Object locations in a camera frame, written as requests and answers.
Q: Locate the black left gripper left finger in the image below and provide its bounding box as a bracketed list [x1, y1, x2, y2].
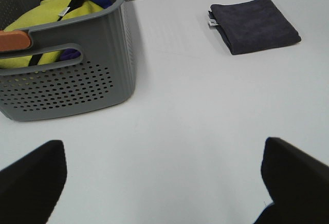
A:
[1, 140, 67, 223]

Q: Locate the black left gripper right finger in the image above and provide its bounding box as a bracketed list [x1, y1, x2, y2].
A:
[255, 137, 328, 223]

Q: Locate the dark grey towel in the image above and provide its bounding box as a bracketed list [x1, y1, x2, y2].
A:
[210, 0, 301, 55]

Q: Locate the grey perforated plastic basket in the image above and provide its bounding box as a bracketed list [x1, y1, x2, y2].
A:
[1, 0, 136, 121]

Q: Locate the yellow towel with black trim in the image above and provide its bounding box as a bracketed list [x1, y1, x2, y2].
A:
[0, 0, 104, 69]

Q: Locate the blue purple towel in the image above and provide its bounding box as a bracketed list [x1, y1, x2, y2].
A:
[58, 0, 112, 21]

